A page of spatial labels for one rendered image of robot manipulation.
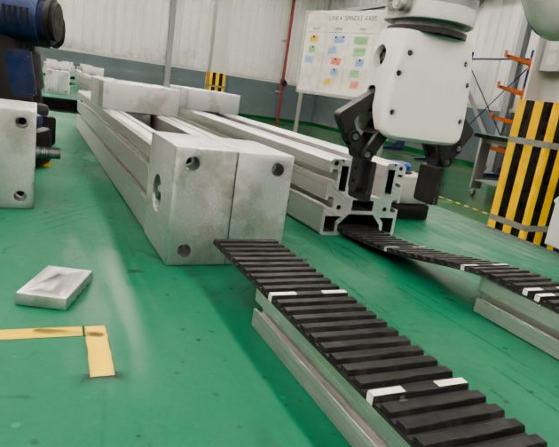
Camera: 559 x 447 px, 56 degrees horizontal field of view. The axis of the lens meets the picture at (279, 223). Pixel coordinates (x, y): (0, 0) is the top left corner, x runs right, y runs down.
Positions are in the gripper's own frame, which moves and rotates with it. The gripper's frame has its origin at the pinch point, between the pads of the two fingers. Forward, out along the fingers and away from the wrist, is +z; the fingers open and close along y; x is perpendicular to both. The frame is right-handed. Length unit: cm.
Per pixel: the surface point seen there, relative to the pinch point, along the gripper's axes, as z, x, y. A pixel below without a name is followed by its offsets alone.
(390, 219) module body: 4.6, 5.3, 4.5
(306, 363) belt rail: 5.5, -21.5, -20.6
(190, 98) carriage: -4, 62, -5
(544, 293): 3.1, -19.6, -0.7
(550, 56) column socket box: -53, 206, 264
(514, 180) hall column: 27, 203, 258
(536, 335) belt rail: 5.7, -20.8, -2.0
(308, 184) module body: 1.7, 9.0, -5.1
